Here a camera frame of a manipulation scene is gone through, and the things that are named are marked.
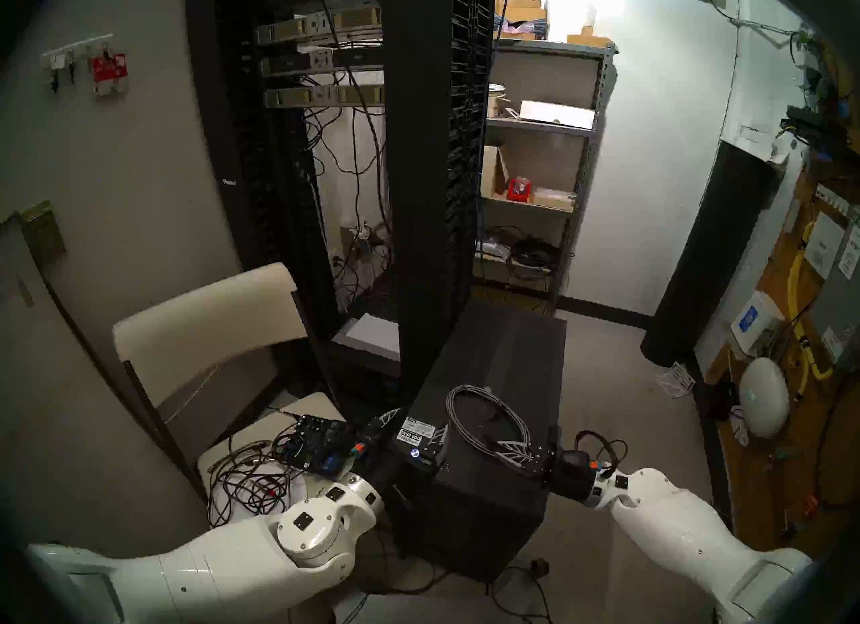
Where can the black server rack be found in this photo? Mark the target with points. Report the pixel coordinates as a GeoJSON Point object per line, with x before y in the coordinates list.
{"type": "Point", "coordinates": [423, 159]}

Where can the beige rack server unit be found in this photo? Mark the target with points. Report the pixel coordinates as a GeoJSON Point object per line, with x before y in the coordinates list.
{"type": "Point", "coordinates": [316, 24]}
{"type": "Point", "coordinates": [316, 96]}

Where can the black workstation tower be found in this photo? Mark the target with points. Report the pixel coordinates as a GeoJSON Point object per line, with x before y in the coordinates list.
{"type": "Point", "coordinates": [497, 354]}

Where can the small brown cardboard box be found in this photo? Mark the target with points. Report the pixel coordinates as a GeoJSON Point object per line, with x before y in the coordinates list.
{"type": "Point", "coordinates": [588, 40]}

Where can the grey metal shelving unit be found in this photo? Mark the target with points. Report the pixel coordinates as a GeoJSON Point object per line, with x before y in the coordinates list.
{"type": "Point", "coordinates": [551, 48]}

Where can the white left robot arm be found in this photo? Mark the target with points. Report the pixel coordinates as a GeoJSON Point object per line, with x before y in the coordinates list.
{"type": "Point", "coordinates": [222, 569]}

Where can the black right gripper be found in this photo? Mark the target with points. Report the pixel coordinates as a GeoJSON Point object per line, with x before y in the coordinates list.
{"type": "Point", "coordinates": [571, 485]}

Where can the white round plate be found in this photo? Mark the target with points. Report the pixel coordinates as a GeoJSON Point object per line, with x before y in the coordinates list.
{"type": "Point", "coordinates": [282, 488]}

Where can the red and white tag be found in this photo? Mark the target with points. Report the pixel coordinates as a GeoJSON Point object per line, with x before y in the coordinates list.
{"type": "Point", "coordinates": [109, 75]}

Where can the small red box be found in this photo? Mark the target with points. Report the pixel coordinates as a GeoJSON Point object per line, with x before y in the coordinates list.
{"type": "Point", "coordinates": [519, 189]}

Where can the black electronics board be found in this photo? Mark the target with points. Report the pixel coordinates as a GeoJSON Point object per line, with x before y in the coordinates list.
{"type": "Point", "coordinates": [316, 438]}

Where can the grey metal electrical box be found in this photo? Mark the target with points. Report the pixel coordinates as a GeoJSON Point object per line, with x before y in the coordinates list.
{"type": "Point", "coordinates": [843, 313]}

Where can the beige wall plate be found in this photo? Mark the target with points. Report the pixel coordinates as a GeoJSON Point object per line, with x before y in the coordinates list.
{"type": "Point", "coordinates": [42, 231]}

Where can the open cardboard box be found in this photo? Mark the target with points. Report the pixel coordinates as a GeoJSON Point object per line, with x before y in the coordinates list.
{"type": "Point", "coordinates": [494, 172]}

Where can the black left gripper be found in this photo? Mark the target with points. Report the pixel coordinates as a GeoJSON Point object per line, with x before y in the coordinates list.
{"type": "Point", "coordinates": [383, 461]}

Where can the white key rack with keys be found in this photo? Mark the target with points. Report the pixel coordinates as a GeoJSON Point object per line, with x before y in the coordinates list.
{"type": "Point", "coordinates": [74, 49]}

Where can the white flat network device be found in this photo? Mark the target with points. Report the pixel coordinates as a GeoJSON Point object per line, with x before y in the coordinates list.
{"type": "Point", "coordinates": [369, 337]}

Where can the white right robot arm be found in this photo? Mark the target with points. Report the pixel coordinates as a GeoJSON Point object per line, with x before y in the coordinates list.
{"type": "Point", "coordinates": [685, 535]}

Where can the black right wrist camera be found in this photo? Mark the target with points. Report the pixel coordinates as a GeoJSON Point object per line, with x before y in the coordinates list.
{"type": "Point", "coordinates": [576, 461]}

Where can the stack of small white cartons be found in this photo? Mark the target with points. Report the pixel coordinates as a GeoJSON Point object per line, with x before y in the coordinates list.
{"type": "Point", "coordinates": [759, 140]}

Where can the black power adapter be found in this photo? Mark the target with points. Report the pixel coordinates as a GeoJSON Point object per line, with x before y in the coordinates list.
{"type": "Point", "coordinates": [720, 401]}

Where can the white box with blue label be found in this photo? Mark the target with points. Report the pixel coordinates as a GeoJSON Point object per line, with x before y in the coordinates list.
{"type": "Point", "coordinates": [756, 323]}

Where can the white flat box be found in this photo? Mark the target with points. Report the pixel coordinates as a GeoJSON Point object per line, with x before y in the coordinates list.
{"type": "Point", "coordinates": [557, 114]}

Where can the white oval router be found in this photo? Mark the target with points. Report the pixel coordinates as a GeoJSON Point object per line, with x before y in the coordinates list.
{"type": "Point", "coordinates": [764, 397]}

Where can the black Dell rack server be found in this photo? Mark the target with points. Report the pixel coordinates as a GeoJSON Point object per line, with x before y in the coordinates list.
{"type": "Point", "coordinates": [316, 61]}

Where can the black modem box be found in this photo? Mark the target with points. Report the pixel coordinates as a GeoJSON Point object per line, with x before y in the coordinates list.
{"type": "Point", "coordinates": [813, 125]}

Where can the wall power outlet box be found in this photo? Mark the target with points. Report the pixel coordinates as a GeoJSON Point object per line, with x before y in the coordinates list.
{"type": "Point", "coordinates": [363, 236]}

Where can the flat tan box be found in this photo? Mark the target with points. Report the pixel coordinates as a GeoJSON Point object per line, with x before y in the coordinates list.
{"type": "Point", "coordinates": [552, 199]}

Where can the white notice paper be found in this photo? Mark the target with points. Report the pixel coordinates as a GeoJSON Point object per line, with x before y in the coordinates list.
{"type": "Point", "coordinates": [823, 246]}

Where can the large brown cardboard box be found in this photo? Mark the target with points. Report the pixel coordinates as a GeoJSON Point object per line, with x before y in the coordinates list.
{"type": "Point", "coordinates": [521, 11]}

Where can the cream folding chair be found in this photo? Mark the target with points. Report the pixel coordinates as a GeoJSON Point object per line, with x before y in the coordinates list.
{"type": "Point", "coordinates": [201, 320]}

